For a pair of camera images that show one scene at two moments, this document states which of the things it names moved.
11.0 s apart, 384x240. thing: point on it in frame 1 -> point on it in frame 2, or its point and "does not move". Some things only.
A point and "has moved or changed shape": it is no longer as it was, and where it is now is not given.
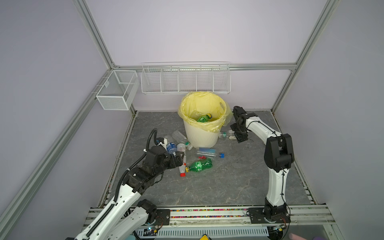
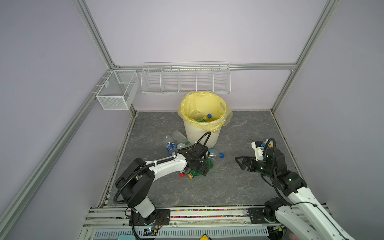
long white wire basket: x=173 y=78 does not move
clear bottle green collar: x=180 y=138 does not move
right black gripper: x=241 y=137 -> x=251 y=159
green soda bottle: x=200 y=165 has moved or changed shape
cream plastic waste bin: x=200 y=138 does not move
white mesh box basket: x=118 y=92 does not move
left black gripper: x=173 y=164 -> x=204 y=169
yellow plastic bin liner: x=206 y=102 does not move
